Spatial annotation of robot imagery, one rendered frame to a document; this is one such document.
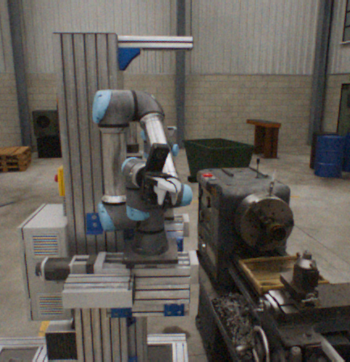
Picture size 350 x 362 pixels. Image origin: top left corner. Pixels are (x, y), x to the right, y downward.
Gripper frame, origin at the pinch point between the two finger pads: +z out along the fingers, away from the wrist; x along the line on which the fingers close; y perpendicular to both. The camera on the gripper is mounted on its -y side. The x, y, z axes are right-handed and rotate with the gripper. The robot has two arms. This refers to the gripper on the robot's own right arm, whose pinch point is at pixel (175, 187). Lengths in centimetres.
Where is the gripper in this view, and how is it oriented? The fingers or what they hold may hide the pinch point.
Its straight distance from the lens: 83.7
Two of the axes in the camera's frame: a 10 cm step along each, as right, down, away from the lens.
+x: -9.1, -0.4, -4.1
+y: -1.3, 9.7, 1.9
